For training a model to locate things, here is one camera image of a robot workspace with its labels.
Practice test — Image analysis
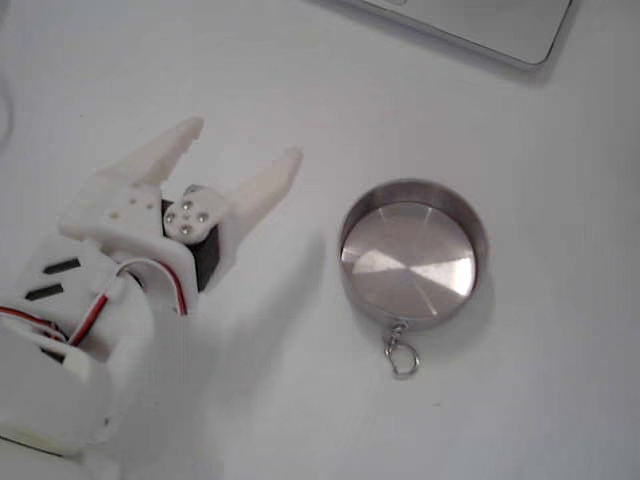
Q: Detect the silver laptop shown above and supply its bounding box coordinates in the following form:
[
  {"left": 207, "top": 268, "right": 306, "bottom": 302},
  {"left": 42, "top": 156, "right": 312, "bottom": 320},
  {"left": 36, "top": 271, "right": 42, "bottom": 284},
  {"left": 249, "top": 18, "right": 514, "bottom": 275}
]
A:
[{"left": 309, "top": 0, "right": 584, "bottom": 69}]

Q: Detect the metal key ring chain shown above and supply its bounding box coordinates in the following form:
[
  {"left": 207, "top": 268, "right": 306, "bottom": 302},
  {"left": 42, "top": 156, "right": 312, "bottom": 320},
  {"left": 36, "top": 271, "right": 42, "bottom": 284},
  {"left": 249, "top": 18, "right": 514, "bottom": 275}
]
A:
[{"left": 382, "top": 319, "right": 422, "bottom": 380}]

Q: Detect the red white black servo wire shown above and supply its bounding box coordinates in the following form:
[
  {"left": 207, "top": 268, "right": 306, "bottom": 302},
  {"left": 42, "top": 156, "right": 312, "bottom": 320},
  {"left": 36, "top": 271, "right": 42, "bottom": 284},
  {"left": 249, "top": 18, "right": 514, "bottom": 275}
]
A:
[{"left": 0, "top": 259, "right": 190, "bottom": 346}]

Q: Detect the round metal bowl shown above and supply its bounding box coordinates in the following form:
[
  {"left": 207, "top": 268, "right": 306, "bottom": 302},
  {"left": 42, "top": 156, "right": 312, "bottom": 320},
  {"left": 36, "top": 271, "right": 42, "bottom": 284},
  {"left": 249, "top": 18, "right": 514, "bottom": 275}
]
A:
[{"left": 337, "top": 177, "right": 490, "bottom": 331}]

